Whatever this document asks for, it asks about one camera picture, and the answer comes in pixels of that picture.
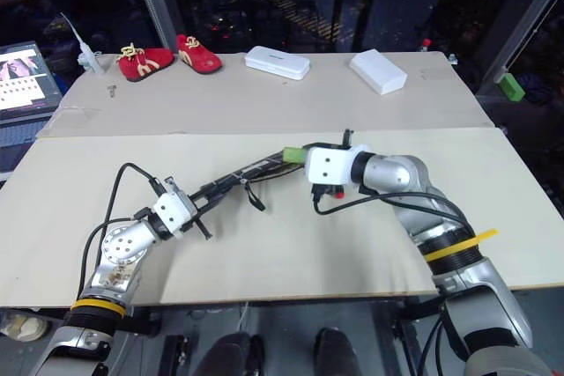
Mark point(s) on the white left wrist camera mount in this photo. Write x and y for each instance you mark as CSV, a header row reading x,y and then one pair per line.
x,y
171,213

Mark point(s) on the laptop with lit screen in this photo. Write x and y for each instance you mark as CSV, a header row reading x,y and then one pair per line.
x,y
24,76

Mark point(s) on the grey frame post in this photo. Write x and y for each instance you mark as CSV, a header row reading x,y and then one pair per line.
x,y
520,24

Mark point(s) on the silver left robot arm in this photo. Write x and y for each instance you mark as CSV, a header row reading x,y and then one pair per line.
x,y
121,249

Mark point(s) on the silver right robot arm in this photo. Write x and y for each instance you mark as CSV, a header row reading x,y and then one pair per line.
x,y
445,217

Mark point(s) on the small metal screw part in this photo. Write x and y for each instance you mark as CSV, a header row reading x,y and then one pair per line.
x,y
112,90

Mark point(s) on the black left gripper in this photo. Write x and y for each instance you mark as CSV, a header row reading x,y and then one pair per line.
x,y
190,216

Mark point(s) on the white plastic clamp stand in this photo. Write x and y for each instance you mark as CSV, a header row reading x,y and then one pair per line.
x,y
88,56

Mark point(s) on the small metal corner clamp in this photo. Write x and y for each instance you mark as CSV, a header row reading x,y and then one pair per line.
x,y
453,58

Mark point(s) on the yellow zip tie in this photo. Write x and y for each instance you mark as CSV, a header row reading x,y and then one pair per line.
x,y
462,246

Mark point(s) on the white round object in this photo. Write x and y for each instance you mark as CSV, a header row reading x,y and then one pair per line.
x,y
22,326

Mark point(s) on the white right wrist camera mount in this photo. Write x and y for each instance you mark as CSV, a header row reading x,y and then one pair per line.
x,y
328,165

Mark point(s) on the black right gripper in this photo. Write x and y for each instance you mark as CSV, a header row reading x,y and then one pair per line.
x,y
325,191

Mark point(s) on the white rectangular box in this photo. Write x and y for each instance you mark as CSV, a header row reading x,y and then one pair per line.
x,y
379,72

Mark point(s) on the aluminium frame post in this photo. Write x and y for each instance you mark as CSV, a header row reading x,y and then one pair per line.
x,y
156,2

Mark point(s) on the red shoe with yellow laces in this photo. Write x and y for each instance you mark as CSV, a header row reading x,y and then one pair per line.
x,y
145,63
198,55

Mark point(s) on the white hard pencil case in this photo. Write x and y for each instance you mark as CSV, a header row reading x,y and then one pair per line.
x,y
277,62

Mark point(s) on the green plastic block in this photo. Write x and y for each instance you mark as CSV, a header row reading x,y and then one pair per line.
x,y
512,87

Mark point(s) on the dark rounded shape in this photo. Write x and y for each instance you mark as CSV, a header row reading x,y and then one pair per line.
x,y
235,356

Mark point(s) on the green rectangular block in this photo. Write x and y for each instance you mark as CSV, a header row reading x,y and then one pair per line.
x,y
294,154

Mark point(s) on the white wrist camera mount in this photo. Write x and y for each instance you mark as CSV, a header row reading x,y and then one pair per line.
x,y
171,213
328,165

